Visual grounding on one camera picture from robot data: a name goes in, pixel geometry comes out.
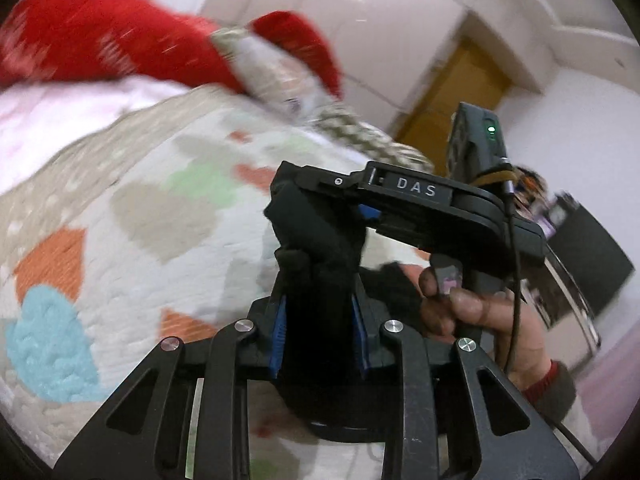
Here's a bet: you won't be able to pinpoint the wooden door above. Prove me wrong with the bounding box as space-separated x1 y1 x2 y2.
394 37 512 161

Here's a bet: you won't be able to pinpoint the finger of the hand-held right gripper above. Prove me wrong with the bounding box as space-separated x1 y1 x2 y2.
359 204 502 254
271 161 481 209

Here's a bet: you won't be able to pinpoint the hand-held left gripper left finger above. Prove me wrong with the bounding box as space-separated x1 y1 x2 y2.
52 294 289 480

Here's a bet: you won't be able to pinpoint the dark cabinet furniture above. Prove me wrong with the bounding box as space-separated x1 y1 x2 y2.
547 194 637 312

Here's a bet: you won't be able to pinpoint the white television cabinet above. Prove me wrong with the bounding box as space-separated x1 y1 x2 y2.
520 240 602 363

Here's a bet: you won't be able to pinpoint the pinkish white blanket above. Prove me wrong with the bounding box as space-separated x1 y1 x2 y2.
0 77 188 193

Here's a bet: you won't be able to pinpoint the shoe rack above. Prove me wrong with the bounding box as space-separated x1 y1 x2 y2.
514 164 552 213

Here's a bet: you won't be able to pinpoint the red blanket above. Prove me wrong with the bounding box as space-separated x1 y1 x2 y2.
0 0 247 95

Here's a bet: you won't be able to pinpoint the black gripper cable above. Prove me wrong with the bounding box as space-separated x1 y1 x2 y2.
497 180 600 465

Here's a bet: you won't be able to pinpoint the red pillow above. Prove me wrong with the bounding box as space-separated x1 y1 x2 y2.
249 10 344 100

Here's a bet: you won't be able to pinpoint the person's right hand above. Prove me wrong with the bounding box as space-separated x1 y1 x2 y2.
419 265 552 392

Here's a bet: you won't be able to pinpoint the patchwork heart quilt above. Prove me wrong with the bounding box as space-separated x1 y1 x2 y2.
0 85 441 480

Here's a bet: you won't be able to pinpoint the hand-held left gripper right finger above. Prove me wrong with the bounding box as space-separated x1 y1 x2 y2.
350 295 584 480

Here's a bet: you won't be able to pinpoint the person's right forearm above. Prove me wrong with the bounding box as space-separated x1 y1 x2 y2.
520 360 583 416

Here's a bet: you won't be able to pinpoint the grey patterned bolster pillow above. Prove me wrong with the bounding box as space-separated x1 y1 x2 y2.
310 104 433 172

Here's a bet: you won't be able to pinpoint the floral print pillow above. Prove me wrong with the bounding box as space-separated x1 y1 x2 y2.
210 27 341 122

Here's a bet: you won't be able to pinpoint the black pants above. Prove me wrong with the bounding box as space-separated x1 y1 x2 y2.
262 180 431 443

